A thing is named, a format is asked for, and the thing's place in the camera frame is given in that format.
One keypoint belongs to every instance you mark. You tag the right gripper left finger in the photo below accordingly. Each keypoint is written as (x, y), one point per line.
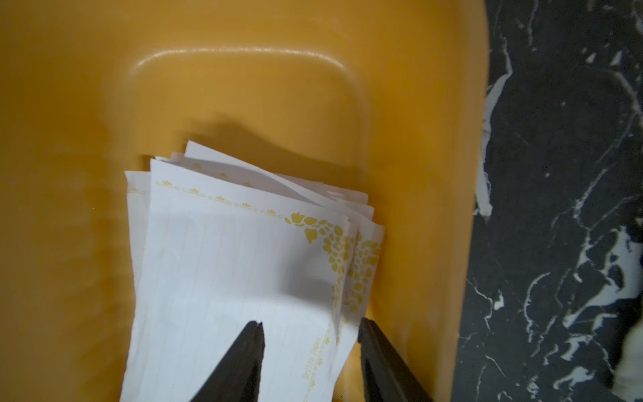
(237, 376)

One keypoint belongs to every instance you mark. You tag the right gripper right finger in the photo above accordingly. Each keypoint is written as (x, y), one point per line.
(386, 377)

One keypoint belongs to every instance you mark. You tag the stack of stationery paper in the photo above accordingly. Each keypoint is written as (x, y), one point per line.
(217, 243)

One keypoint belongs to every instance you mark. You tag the yellow plastic storage box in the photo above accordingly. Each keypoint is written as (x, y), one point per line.
(386, 97)

